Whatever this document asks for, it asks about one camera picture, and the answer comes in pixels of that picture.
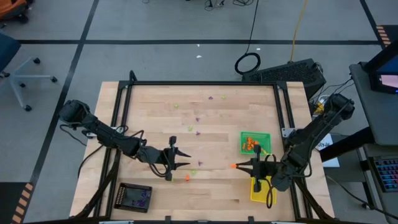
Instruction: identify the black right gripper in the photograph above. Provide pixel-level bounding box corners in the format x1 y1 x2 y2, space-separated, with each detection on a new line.
236 144 276 193

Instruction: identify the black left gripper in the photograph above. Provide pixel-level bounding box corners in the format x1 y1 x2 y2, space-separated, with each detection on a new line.
146 136 192 182

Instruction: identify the green plastic basket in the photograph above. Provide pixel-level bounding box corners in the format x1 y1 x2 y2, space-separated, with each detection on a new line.
240 131 272 156

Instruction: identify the yellow plastic basket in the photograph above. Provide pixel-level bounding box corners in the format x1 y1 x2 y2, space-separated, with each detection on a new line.
250 175 277 205

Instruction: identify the black plastic basket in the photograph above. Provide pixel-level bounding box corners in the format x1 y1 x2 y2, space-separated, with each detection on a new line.
113 182 154 214

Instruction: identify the white paper sheet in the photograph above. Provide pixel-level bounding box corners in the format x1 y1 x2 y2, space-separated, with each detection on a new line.
316 133 340 169

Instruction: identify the black computer case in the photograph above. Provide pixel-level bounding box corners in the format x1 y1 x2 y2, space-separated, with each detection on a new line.
241 58 327 100

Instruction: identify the black desk beam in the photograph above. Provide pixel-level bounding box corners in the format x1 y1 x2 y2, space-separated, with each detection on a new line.
318 126 377 163

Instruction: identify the grey desk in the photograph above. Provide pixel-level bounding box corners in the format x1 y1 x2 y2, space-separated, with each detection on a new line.
348 61 398 147

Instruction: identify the backlit keyboard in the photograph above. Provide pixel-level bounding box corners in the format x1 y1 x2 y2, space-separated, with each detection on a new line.
368 155 398 193

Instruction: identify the black monitor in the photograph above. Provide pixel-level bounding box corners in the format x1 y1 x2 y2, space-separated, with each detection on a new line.
363 37 398 95

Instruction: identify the white office chair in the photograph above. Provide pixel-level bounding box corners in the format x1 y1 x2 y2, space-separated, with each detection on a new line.
0 30 58 112

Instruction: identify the orange chair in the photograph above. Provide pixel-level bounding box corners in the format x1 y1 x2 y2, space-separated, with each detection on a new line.
0 0 34 24

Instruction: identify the black coiled floor cable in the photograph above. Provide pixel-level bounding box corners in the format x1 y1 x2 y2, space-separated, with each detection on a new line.
234 0 262 76

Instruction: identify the white cable loop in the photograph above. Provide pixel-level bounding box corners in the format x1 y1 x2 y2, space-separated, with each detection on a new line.
312 94 331 108

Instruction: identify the yellow floor cable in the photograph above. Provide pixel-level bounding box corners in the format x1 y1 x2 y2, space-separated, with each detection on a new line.
289 0 309 62

